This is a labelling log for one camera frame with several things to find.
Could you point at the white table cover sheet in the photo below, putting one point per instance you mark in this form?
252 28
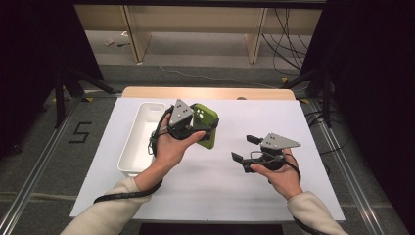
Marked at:
228 189

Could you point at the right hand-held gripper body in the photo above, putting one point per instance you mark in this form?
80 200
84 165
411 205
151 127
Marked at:
277 142

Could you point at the dark curtain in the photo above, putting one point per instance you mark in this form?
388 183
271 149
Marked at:
29 65
375 81

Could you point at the person's left hand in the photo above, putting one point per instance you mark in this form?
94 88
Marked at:
171 153

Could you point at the green cartoon phone case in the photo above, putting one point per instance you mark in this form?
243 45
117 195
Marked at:
205 114

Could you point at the black metal stand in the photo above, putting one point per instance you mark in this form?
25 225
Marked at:
59 98
327 98

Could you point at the small dark floor object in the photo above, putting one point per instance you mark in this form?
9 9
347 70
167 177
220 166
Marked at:
123 44

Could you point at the person's right hand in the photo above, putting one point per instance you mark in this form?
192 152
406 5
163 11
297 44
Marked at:
285 181

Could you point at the beige wooden desk frame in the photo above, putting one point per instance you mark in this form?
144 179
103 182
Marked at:
195 18

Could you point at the yellow floor tape piece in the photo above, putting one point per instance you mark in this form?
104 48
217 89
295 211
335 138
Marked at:
88 99
305 101
284 80

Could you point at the white plastic bin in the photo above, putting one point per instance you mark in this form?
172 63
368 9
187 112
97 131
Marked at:
142 143

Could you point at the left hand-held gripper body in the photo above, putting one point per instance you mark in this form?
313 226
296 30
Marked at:
180 114

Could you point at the aluminium floor rail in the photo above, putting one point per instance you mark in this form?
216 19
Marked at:
345 169
39 163

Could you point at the small white floor object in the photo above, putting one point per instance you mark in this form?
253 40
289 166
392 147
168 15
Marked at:
109 41

